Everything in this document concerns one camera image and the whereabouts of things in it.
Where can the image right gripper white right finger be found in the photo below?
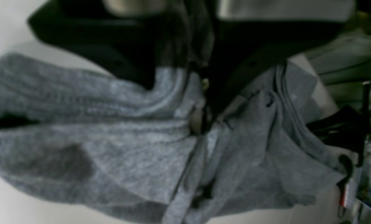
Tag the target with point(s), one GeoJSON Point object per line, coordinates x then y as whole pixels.
{"type": "Point", "coordinates": [243, 50]}

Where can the image right gripper black left finger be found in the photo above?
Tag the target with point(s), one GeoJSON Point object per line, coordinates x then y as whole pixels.
{"type": "Point", "coordinates": [128, 38]}

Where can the grey T-shirt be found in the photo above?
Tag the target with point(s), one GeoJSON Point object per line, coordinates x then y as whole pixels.
{"type": "Point", "coordinates": [76, 136]}

